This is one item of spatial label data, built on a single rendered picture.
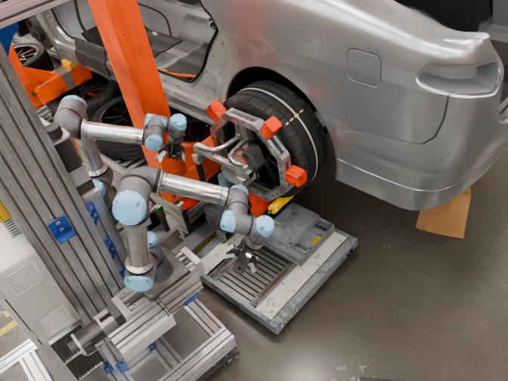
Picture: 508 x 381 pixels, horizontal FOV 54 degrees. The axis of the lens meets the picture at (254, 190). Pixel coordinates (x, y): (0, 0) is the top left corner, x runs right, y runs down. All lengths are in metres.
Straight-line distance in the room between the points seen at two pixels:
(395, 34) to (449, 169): 0.66
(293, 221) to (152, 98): 1.21
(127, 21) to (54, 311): 1.34
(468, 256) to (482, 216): 0.38
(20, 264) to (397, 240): 2.30
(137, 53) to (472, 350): 2.32
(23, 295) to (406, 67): 1.76
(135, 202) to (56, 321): 0.79
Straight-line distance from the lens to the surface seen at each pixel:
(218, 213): 3.12
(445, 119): 2.17
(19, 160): 1.93
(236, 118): 2.61
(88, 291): 2.39
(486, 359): 3.00
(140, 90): 2.62
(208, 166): 3.14
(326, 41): 2.26
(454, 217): 3.60
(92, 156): 2.56
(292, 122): 2.56
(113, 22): 2.46
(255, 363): 2.93
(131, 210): 1.78
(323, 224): 3.30
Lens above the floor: 2.55
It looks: 42 degrees down
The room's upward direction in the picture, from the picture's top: 11 degrees counter-clockwise
